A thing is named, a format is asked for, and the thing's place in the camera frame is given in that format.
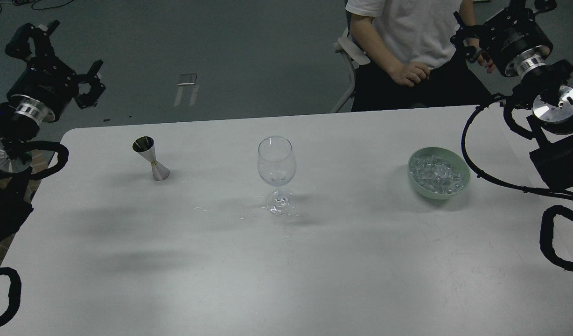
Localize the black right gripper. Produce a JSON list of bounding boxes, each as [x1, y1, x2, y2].
[[453, 0, 558, 78]]

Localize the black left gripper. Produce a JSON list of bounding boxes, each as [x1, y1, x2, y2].
[[5, 21, 106, 123]]

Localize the steel cocktail jigger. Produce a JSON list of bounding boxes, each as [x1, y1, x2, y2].
[[132, 136, 170, 181]]

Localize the clear ice cubes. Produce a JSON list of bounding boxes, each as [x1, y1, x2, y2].
[[409, 154, 466, 194]]

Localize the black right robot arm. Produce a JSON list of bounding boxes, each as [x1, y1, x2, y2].
[[450, 0, 573, 201]]

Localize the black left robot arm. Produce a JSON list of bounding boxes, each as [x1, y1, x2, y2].
[[0, 21, 106, 243]]

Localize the clear wine glass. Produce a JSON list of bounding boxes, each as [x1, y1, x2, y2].
[[257, 136, 297, 216]]

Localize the person's right hand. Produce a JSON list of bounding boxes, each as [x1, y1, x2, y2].
[[386, 61, 431, 87]]

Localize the person in white shirt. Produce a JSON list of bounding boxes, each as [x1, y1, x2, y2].
[[345, 0, 491, 112]]

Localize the metal floor plate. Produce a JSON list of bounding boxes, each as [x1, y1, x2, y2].
[[177, 73, 198, 86]]

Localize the green bowl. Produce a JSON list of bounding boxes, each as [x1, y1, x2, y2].
[[407, 147, 471, 201]]

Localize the black floor cable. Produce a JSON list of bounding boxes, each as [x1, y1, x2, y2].
[[0, 0, 77, 19]]

